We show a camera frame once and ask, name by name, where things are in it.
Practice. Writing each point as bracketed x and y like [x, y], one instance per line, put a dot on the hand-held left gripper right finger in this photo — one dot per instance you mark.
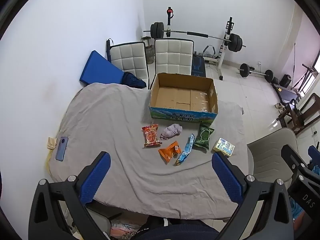
[226, 177]

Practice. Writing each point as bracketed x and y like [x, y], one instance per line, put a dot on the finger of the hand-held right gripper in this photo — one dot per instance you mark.
[292, 158]
[315, 153]

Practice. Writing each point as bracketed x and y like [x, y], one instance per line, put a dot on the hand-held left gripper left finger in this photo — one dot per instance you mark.
[96, 177]

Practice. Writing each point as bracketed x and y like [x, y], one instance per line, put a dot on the yellow tissue pack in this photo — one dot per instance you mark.
[223, 146]

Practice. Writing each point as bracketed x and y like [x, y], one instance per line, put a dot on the green snack packet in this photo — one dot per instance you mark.
[203, 137]

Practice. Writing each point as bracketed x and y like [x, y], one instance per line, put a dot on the blue snack packet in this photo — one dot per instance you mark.
[183, 155]

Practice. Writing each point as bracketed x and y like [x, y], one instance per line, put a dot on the orange snack packet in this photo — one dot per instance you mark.
[168, 153]

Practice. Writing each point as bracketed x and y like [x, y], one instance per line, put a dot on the red snack packet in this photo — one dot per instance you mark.
[151, 136]

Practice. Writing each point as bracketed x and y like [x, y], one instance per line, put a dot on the small purple cloth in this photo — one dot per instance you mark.
[170, 131]

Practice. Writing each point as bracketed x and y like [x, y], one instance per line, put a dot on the cardboard box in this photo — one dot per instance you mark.
[160, 82]

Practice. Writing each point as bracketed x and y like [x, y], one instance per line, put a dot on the beige plastic chair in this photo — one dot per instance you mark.
[270, 152]

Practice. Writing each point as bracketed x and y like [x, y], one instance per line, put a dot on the dark wooden chair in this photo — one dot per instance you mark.
[303, 116]

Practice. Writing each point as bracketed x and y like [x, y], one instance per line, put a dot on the blue smartphone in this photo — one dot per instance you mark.
[61, 148]

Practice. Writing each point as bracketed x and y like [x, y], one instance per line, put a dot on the pair of slippers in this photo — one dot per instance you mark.
[279, 106]

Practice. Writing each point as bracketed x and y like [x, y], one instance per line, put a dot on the tan folded cloth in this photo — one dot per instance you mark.
[51, 142]

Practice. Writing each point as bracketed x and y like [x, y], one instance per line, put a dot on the pink shoes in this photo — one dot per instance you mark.
[123, 228]

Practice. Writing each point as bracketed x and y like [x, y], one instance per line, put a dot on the grey table cloth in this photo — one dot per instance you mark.
[112, 120]

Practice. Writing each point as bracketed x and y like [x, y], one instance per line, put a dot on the treadmill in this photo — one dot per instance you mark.
[285, 91]

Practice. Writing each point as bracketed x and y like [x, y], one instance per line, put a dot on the black speaker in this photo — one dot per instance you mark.
[285, 80]

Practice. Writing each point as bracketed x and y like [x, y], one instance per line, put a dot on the black tripod stand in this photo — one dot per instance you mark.
[306, 73]

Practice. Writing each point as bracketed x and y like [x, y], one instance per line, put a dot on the short barbell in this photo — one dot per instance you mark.
[244, 70]

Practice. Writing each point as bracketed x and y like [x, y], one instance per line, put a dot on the dark blue garment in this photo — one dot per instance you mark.
[132, 80]

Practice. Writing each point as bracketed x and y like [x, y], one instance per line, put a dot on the blue foam mat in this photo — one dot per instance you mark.
[100, 67]

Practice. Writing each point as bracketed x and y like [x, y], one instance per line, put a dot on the black weight bench pad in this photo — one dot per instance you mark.
[198, 66]

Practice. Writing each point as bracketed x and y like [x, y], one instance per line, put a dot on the white barbell rack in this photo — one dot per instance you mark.
[222, 55]

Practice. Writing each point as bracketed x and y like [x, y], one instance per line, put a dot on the white padded chair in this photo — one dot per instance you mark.
[127, 57]
[172, 55]

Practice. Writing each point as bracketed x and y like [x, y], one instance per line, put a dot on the black and blue rod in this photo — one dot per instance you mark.
[108, 51]

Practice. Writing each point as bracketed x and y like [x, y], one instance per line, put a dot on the grey exercise machine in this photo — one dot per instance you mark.
[208, 50]

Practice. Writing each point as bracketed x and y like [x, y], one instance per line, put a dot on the long barbell with black weights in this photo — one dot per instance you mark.
[156, 30]

